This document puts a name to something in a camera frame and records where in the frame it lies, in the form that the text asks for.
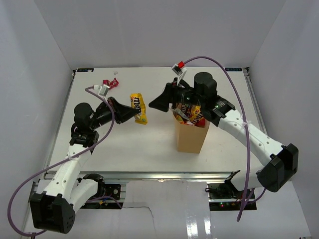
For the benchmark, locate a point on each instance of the yellow M&M's packet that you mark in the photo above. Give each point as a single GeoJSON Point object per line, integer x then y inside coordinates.
{"type": "Point", "coordinates": [137, 102]}
{"type": "Point", "coordinates": [196, 114]}

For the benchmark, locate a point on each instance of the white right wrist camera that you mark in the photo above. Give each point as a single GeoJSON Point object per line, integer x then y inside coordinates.
{"type": "Point", "coordinates": [180, 70]}

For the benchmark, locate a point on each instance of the aluminium front rail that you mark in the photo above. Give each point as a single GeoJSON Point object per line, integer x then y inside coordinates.
{"type": "Point", "coordinates": [159, 176]}

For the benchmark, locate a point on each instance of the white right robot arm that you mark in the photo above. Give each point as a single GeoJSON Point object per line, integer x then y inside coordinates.
{"type": "Point", "coordinates": [280, 162]}

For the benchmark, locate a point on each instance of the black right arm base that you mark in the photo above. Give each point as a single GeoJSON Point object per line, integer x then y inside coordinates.
{"type": "Point", "coordinates": [225, 190]}

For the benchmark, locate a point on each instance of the dark label table corner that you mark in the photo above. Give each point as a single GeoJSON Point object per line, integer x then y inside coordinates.
{"type": "Point", "coordinates": [85, 70]}
{"type": "Point", "coordinates": [233, 69]}

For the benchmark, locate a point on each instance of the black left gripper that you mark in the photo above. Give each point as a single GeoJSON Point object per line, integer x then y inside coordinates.
{"type": "Point", "coordinates": [122, 113]}

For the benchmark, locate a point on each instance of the orange Skittles snack bag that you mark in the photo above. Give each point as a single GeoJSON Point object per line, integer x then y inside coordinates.
{"type": "Point", "coordinates": [185, 122]}

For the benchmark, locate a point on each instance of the grey Himalaya candy packet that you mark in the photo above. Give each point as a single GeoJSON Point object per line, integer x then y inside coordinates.
{"type": "Point", "coordinates": [179, 112]}

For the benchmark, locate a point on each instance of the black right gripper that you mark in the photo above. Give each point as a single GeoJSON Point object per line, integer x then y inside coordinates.
{"type": "Point", "coordinates": [169, 95]}

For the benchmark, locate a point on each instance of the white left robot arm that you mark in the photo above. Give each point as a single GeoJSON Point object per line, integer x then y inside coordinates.
{"type": "Point", "coordinates": [54, 209]}

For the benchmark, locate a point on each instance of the brown paper bag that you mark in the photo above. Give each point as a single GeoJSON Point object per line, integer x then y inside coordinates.
{"type": "Point", "coordinates": [189, 138]}

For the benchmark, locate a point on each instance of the dark label left table corner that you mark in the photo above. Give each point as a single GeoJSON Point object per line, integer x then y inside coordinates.
{"type": "Point", "coordinates": [85, 70]}

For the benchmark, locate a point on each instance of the dark label right table corner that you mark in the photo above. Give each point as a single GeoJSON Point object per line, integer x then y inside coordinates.
{"type": "Point", "coordinates": [233, 69]}

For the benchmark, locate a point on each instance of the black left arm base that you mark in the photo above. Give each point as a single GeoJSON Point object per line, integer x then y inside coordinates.
{"type": "Point", "coordinates": [112, 195]}

